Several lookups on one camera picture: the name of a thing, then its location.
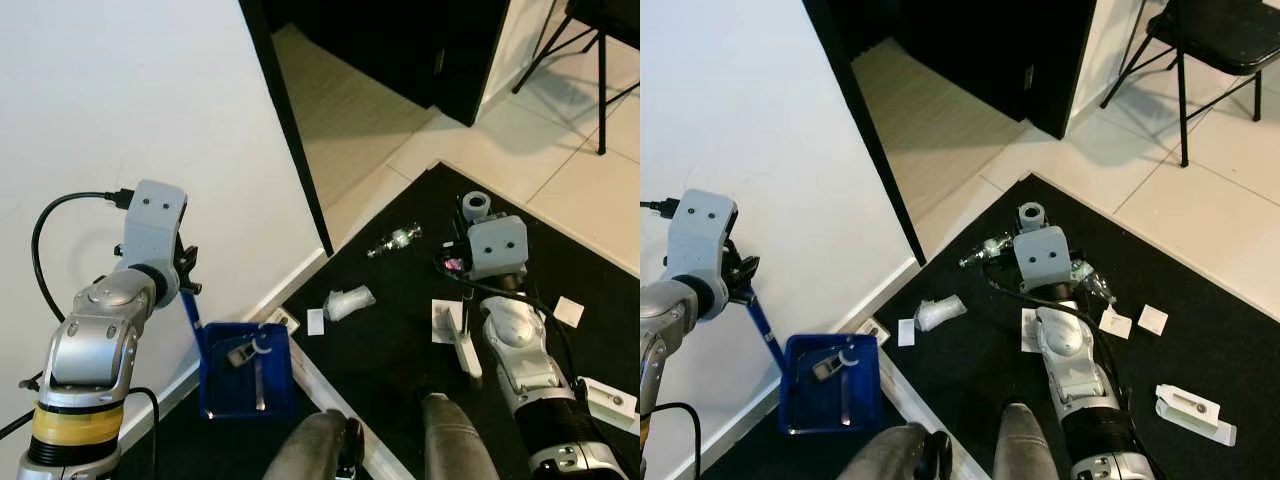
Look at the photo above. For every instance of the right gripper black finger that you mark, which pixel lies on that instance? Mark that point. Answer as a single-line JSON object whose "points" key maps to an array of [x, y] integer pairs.
{"points": [[464, 228], [1010, 240]]}

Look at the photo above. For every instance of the blue plastic dustpan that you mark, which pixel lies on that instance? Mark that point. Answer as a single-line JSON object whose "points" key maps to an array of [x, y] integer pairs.
{"points": [[225, 390], [805, 405]]}

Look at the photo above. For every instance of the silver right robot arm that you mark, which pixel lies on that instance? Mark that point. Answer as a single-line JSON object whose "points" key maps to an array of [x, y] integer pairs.
{"points": [[1065, 345], [515, 340]]}

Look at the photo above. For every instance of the black floor mat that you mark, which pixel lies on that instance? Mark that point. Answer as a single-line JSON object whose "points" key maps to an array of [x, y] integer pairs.
{"points": [[400, 380], [970, 370]]}

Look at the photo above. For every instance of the white floor tape strip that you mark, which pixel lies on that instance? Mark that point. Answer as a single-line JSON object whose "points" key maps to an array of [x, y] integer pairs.
{"points": [[318, 385], [905, 395]]}

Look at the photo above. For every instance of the clear bottle green label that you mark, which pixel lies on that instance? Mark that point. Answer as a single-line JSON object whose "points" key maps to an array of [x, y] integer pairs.
{"points": [[395, 241], [985, 250]]}

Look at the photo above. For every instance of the small grey plastic scrap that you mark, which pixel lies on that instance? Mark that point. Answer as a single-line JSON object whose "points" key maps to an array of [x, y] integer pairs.
{"points": [[240, 356], [825, 367]]}

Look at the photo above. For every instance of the small white hook piece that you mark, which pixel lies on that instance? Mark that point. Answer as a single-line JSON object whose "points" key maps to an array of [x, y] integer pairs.
{"points": [[850, 357], [262, 347]]}

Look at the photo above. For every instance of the white square card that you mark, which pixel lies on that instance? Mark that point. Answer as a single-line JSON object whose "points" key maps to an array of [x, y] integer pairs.
{"points": [[1115, 324], [1153, 320], [569, 311]]}

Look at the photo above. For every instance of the white printed label tag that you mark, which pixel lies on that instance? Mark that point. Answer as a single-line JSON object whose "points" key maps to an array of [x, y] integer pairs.
{"points": [[878, 331], [287, 321]]}

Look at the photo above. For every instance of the small white paper card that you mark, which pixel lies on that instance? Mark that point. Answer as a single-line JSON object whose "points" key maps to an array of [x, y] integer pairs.
{"points": [[315, 322], [906, 332]]}

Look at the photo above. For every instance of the grey robot right leg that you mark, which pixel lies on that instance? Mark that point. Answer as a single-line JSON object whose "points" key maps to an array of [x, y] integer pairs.
{"points": [[455, 440], [1022, 445]]}

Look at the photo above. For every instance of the grey robot leg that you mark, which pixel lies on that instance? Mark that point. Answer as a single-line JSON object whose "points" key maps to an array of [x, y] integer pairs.
{"points": [[890, 455], [310, 450], [455, 440], [1022, 445]]}

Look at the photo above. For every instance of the black cabinet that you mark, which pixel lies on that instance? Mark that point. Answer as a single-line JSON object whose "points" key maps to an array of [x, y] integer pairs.
{"points": [[980, 50], [400, 50]]}

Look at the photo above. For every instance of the black folding chair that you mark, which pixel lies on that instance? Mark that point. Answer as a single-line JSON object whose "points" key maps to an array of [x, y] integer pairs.
{"points": [[600, 80], [1230, 35]]}

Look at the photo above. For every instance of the grey robot left leg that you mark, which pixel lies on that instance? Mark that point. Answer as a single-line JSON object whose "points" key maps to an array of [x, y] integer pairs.
{"points": [[890, 455], [310, 450]]}

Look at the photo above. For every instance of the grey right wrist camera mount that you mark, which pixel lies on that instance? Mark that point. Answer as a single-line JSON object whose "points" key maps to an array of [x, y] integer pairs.
{"points": [[1043, 258], [497, 248]]}

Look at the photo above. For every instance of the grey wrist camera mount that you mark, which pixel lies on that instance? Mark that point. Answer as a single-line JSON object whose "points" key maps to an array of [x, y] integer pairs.
{"points": [[1043, 258], [497, 248], [155, 225], [700, 235]]}

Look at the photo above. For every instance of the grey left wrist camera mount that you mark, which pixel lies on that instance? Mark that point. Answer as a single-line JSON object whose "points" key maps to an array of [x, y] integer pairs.
{"points": [[700, 235], [155, 225]]}

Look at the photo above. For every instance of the black door frame post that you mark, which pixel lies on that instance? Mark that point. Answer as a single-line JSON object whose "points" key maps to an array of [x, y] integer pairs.
{"points": [[860, 120], [290, 130]]}

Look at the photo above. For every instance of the white plastic bracket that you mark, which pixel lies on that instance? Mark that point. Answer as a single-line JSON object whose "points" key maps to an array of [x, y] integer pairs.
{"points": [[605, 400], [1190, 408]]}

